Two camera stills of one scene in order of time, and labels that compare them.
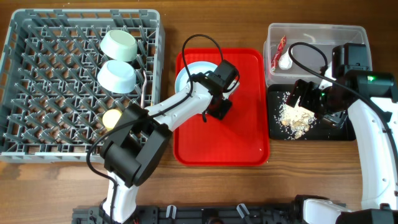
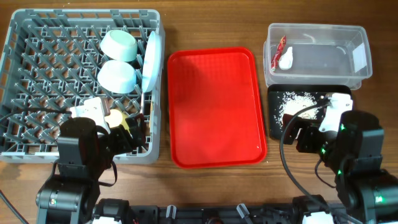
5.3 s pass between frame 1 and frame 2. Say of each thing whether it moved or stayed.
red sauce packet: stayed
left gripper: moved
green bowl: stayed
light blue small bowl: stayed
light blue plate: moved
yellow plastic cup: stayed
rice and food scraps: stayed
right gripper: moved
